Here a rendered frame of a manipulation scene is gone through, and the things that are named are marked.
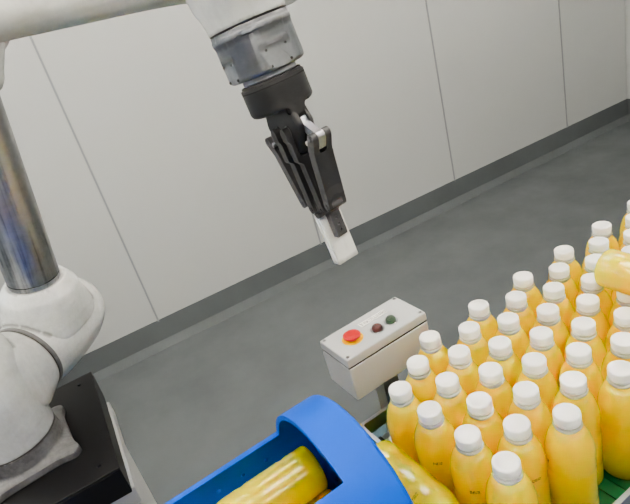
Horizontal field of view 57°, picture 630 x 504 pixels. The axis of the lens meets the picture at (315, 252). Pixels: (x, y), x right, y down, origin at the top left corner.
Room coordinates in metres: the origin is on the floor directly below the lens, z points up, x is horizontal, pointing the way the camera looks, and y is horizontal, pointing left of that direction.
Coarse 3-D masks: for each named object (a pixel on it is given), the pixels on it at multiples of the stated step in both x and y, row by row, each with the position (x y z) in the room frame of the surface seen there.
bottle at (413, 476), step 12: (384, 444) 0.73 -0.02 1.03; (396, 456) 0.70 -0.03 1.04; (408, 456) 0.70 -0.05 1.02; (396, 468) 0.68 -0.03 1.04; (408, 468) 0.67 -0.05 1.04; (420, 468) 0.67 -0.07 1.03; (408, 480) 0.65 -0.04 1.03; (420, 480) 0.64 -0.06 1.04; (432, 480) 0.64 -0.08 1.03; (408, 492) 0.63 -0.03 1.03; (420, 492) 0.62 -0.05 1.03; (432, 492) 0.61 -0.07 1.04; (444, 492) 0.61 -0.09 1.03
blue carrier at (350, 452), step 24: (312, 408) 0.64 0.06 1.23; (336, 408) 0.62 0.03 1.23; (288, 432) 0.72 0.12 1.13; (312, 432) 0.59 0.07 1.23; (336, 432) 0.58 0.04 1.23; (360, 432) 0.57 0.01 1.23; (240, 456) 0.68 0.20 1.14; (264, 456) 0.70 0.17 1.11; (336, 456) 0.55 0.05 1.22; (360, 456) 0.54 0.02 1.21; (384, 456) 0.54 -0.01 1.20; (216, 480) 0.66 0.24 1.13; (240, 480) 0.68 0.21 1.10; (336, 480) 0.70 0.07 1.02; (360, 480) 0.52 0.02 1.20; (384, 480) 0.52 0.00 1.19
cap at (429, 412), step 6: (426, 402) 0.72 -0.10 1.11; (432, 402) 0.71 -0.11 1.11; (420, 408) 0.71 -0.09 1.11; (426, 408) 0.71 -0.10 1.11; (432, 408) 0.70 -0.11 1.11; (438, 408) 0.70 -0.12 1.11; (420, 414) 0.70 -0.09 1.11; (426, 414) 0.69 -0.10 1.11; (432, 414) 0.69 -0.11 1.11; (438, 414) 0.69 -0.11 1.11; (420, 420) 0.70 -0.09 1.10; (426, 420) 0.69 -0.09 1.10; (432, 420) 0.68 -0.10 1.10; (438, 420) 0.69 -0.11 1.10
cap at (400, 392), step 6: (396, 384) 0.78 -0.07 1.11; (402, 384) 0.78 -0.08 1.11; (408, 384) 0.77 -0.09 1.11; (390, 390) 0.77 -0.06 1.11; (396, 390) 0.77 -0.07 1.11; (402, 390) 0.76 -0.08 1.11; (408, 390) 0.76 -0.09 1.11; (390, 396) 0.77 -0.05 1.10; (396, 396) 0.75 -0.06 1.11; (402, 396) 0.75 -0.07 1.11; (408, 396) 0.75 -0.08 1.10; (396, 402) 0.76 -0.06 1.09; (402, 402) 0.75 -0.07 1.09
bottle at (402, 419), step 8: (416, 400) 0.77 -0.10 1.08; (392, 408) 0.76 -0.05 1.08; (400, 408) 0.75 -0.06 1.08; (408, 408) 0.75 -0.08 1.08; (416, 408) 0.75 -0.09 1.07; (392, 416) 0.76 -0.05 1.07; (400, 416) 0.75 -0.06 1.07; (408, 416) 0.74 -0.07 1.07; (416, 416) 0.74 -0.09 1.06; (392, 424) 0.75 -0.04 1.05; (400, 424) 0.74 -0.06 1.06; (408, 424) 0.74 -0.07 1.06; (416, 424) 0.74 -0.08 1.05; (392, 432) 0.75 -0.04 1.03; (400, 432) 0.74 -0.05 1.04; (408, 432) 0.74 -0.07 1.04; (392, 440) 0.76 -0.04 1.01; (400, 440) 0.74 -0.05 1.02; (408, 440) 0.74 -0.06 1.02; (400, 448) 0.75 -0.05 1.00; (408, 448) 0.74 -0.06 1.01; (416, 456) 0.73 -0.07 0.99
